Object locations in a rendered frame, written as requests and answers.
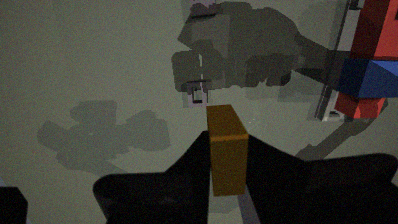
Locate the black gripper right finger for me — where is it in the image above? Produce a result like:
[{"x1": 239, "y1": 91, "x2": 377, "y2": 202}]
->
[{"x1": 246, "y1": 134, "x2": 398, "y2": 224}]

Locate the brown rectangular block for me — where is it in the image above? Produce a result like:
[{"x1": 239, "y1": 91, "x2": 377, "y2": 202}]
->
[{"x1": 206, "y1": 104, "x2": 248, "y2": 197}]

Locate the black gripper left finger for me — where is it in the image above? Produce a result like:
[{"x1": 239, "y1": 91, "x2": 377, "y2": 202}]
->
[{"x1": 93, "y1": 131, "x2": 211, "y2": 224}]

